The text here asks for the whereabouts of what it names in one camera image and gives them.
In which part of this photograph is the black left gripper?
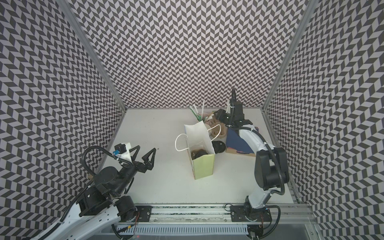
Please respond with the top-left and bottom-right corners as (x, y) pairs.
(112, 145), (156, 198)

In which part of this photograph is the brown pulp cup carrier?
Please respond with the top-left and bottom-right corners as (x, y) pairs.
(191, 149), (207, 155)

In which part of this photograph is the pink metal bucket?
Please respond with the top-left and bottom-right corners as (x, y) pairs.
(201, 113), (211, 122)

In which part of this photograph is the white wrapped straw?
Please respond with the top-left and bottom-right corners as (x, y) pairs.
(201, 100), (205, 119)

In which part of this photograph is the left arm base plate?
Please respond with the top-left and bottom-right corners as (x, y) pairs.
(135, 205), (153, 223)

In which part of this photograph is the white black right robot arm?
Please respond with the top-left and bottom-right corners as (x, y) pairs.
(214, 88), (290, 222)

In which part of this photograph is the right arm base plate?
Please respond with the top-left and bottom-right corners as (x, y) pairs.
(230, 205), (272, 223)

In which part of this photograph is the stack of brown cup carriers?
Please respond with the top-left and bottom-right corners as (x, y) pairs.
(206, 117), (228, 139)

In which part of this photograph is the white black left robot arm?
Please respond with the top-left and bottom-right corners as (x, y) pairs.
(34, 143), (157, 240)

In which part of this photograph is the stack of black cup lids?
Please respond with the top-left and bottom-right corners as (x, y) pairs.
(212, 141), (227, 154)

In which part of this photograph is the brown cardboard box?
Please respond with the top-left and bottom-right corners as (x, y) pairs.
(226, 148), (256, 157)

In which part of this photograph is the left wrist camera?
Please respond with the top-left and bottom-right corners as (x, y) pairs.
(113, 143), (132, 162)

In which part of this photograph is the aluminium front rail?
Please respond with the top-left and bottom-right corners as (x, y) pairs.
(64, 203), (313, 224)

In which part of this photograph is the dark blue napkin stack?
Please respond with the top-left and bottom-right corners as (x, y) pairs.
(226, 129), (255, 154)

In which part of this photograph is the illustrated green paper gift bag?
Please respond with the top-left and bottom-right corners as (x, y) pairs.
(175, 121), (222, 180)

